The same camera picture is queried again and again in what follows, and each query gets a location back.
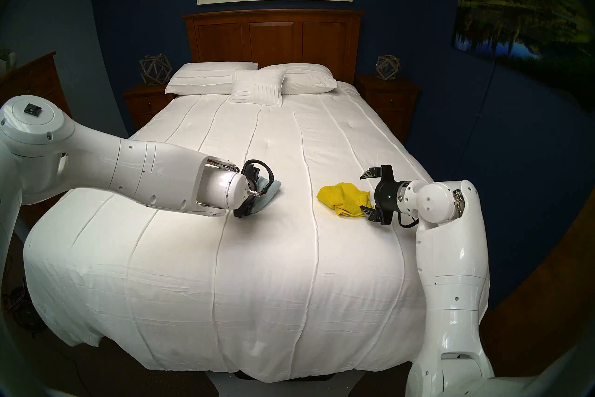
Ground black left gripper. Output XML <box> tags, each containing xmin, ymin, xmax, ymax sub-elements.
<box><xmin>242</xmin><ymin>162</ymin><xmax>268</xmax><ymax>210</ymax></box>

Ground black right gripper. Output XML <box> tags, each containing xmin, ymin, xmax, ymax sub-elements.
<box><xmin>359</xmin><ymin>165</ymin><xmax>410</xmax><ymax>226</ymax></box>

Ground light blue hand towel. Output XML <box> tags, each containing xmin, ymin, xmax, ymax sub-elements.
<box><xmin>251</xmin><ymin>175</ymin><xmax>283</xmax><ymax>214</ymax></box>

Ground yellow hand towel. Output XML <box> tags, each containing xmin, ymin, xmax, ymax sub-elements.
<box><xmin>317</xmin><ymin>182</ymin><xmax>375</xmax><ymax>219</ymax></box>

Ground small pleated white pillow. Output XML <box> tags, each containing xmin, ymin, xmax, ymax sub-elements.
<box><xmin>228</xmin><ymin>70</ymin><xmax>286</xmax><ymax>106</ymax></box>

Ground brown wooden nightstand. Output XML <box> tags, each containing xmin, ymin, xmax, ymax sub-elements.
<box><xmin>354</xmin><ymin>74</ymin><xmax>421</xmax><ymax>145</ymax></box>
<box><xmin>123</xmin><ymin>83</ymin><xmax>176</xmax><ymax>130</ymax></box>

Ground large white pillow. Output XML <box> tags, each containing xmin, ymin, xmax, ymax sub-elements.
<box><xmin>165</xmin><ymin>62</ymin><xmax>259</xmax><ymax>96</ymax></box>
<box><xmin>258</xmin><ymin>63</ymin><xmax>338</xmax><ymax>95</ymax></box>

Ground white bed comforter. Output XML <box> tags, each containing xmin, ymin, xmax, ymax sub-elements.
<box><xmin>22</xmin><ymin>80</ymin><xmax>437</xmax><ymax>384</ymax></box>

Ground brown wooden headboard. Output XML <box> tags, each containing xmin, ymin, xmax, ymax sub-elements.
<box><xmin>182</xmin><ymin>9</ymin><xmax>365</xmax><ymax>84</ymax></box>

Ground forest lake poster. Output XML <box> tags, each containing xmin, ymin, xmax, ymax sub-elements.
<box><xmin>452</xmin><ymin>0</ymin><xmax>595</xmax><ymax>97</ymax></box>

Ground brown wooden dresser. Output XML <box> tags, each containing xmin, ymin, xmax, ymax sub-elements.
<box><xmin>0</xmin><ymin>52</ymin><xmax>74</xmax><ymax>224</ymax></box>

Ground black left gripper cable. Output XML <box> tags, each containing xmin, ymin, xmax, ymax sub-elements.
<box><xmin>242</xmin><ymin>159</ymin><xmax>275</xmax><ymax>197</ymax></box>

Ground grey geometric frame ornament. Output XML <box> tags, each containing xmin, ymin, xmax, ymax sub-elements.
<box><xmin>139</xmin><ymin>54</ymin><xmax>172</xmax><ymax>87</ymax></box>
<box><xmin>376</xmin><ymin>55</ymin><xmax>401</xmax><ymax>80</ymax></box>

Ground tangled floor cables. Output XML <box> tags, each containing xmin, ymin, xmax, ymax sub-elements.
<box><xmin>0</xmin><ymin>261</ymin><xmax>42</xmax><ymax>336</ymax></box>

